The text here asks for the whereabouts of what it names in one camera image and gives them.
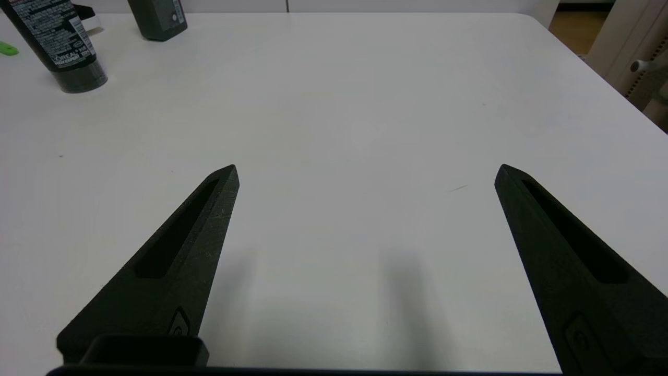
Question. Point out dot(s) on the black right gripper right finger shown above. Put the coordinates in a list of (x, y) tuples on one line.
[(584, 271)]

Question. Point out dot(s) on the beige perforated desk panel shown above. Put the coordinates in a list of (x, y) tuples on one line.
[(621, 36)]

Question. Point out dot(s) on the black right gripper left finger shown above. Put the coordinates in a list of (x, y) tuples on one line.
[(177, 261)]

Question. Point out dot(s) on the black cosmetic tube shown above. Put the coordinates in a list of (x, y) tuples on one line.
[(57, 42)]

